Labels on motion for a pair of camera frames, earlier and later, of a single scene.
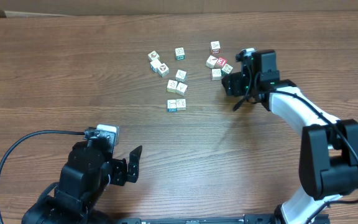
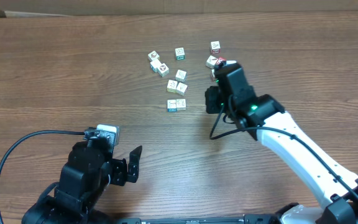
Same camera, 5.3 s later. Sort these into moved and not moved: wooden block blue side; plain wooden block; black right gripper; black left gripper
Moved: black right gripper
Not moved: black left gripper; wooden block blue side; plain wooden block
